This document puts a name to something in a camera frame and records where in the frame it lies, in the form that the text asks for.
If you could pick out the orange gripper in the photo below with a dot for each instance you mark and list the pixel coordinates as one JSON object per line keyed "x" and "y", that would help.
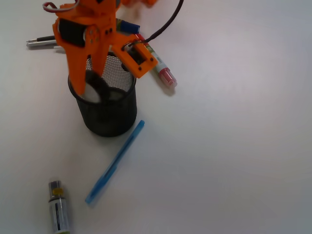
{"x": 88, "y": 27}

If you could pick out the dark grey tape roll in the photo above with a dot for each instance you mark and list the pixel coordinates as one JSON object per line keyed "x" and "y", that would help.
{"x": 99, "y": 85}

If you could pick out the black and blue pen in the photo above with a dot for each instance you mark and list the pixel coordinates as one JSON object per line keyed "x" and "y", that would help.
{"x": 46, "y": 38}

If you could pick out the blue cap marker pen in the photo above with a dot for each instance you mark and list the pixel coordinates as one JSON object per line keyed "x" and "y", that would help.
{"x": 127, "y": 27}

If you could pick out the black mesh pen holder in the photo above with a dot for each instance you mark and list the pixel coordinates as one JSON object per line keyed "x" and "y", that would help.
{"x": 118, "y": 114}

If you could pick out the red cap marker pen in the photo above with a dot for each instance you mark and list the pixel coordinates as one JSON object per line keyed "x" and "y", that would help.
{"x": 162, "y": 70}

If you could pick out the blue ballpoint pen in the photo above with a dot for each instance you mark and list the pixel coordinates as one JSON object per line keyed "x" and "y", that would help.
{"x": 103, "y": 180}

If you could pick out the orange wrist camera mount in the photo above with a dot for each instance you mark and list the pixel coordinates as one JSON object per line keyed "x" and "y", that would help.
{"x": 135, "y": 56}

